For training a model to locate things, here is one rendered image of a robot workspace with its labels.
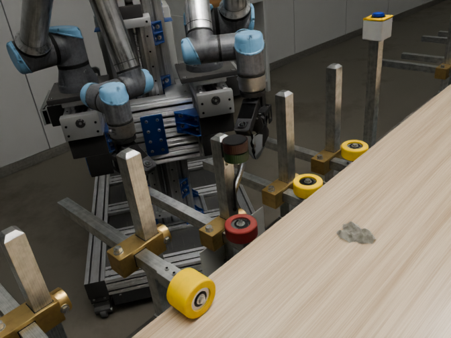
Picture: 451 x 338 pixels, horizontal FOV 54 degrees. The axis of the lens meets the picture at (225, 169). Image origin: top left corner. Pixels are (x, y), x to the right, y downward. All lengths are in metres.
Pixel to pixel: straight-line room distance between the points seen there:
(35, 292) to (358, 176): 0.84
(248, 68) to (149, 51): 0.72
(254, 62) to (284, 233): 0.45
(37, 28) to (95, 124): 0.37
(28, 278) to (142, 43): 1.21
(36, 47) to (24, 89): 2.02
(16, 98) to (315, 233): 2.92
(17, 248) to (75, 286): 1.64
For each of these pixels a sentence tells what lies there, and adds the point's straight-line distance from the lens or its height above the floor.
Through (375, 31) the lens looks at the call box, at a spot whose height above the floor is 1.18.
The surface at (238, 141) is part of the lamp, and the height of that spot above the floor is 1.11.
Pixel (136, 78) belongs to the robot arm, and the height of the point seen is 1.15.
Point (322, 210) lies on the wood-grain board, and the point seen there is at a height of 0.90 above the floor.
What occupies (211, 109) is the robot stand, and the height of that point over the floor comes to 0.93.
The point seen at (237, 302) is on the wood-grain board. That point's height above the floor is 0.90.
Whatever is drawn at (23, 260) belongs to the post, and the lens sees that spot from 0.83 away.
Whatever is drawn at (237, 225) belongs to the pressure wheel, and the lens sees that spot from 1.07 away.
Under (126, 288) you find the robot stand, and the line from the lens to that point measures 2.09.
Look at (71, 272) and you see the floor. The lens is 2.54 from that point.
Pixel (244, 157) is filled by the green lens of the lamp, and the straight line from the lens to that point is 1.01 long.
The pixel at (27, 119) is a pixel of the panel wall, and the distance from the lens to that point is 3.70.
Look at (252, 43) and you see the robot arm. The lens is 1.17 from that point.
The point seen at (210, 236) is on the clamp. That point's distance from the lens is 1.11.
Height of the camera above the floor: 1.55
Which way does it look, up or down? 30 degrees down
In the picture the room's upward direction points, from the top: 7 degrees counter-clockwise
